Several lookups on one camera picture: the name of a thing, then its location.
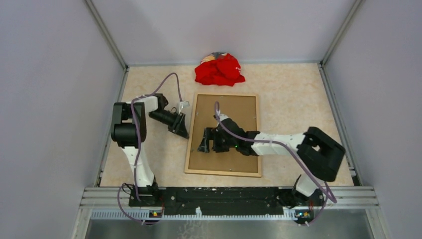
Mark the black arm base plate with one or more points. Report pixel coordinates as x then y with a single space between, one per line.
227 201

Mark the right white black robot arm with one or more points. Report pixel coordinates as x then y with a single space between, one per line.
317 154

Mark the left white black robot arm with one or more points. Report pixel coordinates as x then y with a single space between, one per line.
129 130

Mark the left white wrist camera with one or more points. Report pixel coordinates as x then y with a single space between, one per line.
181 105

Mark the aluminium front rail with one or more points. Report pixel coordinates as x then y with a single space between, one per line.
112 203

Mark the red crumpled cloth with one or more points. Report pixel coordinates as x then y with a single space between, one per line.
219 68

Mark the wooden picture frame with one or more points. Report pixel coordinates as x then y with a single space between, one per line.
213 151

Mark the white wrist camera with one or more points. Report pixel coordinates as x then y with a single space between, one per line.
221 117
181 105

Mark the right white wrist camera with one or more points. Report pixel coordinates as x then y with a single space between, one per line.
221 117

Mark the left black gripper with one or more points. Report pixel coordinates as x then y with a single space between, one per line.
178 126

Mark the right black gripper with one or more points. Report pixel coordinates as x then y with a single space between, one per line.
211 133

